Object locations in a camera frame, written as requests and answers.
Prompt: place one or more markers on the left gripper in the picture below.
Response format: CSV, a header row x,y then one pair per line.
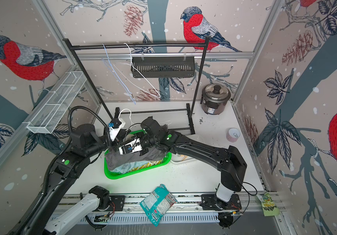
x,y
119,139

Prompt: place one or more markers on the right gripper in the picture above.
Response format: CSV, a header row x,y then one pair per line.
x,y
144,151

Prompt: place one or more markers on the teal snack packet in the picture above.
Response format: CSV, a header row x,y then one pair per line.
x,y
157,203

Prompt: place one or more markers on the white wire hanger front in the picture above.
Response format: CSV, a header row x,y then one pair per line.
x,y
140,73

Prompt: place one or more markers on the black perforated wall basket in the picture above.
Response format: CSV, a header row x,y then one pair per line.
x,y
164,67

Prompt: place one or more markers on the white plastic tray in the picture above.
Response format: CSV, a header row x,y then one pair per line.
x,y
179,158

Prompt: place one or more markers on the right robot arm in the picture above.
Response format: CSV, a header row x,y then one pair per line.
x,y
228,161

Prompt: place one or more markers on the light blue wire hanger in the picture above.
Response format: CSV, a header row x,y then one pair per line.
x,y
110,66

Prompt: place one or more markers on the dark grey towel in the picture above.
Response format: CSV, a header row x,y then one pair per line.
x,y
115,159

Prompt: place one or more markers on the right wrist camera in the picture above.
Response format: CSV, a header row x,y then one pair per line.
x,y
131,146

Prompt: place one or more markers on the green yellow label card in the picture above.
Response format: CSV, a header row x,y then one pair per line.
x,y
268,206

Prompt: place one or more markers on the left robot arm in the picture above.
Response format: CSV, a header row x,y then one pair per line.
x,y
61,174

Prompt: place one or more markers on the pink cup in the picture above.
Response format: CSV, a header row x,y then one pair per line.
x,y
233,134

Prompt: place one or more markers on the white wire mesh shelf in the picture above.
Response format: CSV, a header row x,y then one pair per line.
x,y
59,100

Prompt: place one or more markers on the silver rice cooker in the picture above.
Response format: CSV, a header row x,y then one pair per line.
x,y
214,98

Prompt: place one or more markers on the white wire hanger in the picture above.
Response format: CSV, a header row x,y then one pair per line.
x,y
140,73
133,118

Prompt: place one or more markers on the light blue towel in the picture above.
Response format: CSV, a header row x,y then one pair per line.
x,y
129,167

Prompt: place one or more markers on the black clothes rack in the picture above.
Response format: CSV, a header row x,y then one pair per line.
x,y
189,110

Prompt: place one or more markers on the green plastic basket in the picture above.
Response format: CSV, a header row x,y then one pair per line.
x,y
115,176

